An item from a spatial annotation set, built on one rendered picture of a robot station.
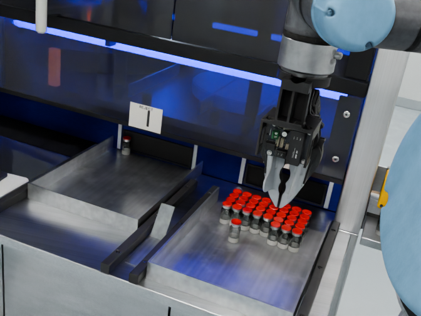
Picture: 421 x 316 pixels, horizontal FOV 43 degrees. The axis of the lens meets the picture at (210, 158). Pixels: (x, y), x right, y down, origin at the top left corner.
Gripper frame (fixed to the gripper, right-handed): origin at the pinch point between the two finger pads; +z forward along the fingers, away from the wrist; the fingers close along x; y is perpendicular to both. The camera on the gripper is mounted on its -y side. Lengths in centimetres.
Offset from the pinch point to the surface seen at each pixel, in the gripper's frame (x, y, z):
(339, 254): 9.8, -25.6, 21.6
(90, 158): -54, -33, 21
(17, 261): -79, -36, 62
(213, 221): -16.7, -22.9, 21.4
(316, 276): 7.1, -12.2, 19.6
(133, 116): -44, -36, 8
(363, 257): 18, -180, 110
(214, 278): -9.5, -4.4, 21.4
